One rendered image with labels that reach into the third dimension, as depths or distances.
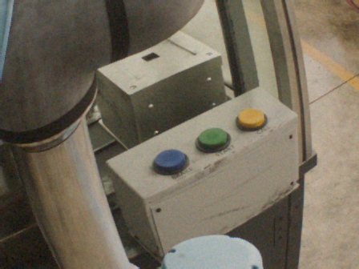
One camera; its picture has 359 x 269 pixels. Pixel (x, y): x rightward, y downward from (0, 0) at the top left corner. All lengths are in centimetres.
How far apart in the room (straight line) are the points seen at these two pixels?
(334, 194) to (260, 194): 119
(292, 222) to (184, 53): 38
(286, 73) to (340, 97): 166
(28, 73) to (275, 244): 96
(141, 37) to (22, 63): 10
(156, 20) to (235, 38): 71
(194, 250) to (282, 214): 54
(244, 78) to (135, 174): 29
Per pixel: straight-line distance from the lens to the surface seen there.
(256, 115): 115
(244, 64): 126
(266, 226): 135
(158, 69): 131
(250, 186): 116
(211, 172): 109
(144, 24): 53
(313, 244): 218
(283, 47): 116
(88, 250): 67
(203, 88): 133
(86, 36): 52
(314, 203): 233
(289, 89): 120
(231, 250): 83
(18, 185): 122
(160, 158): 110
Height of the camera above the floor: 156
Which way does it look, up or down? 35 degrees down
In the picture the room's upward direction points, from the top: 11 degrees counter-clockwise
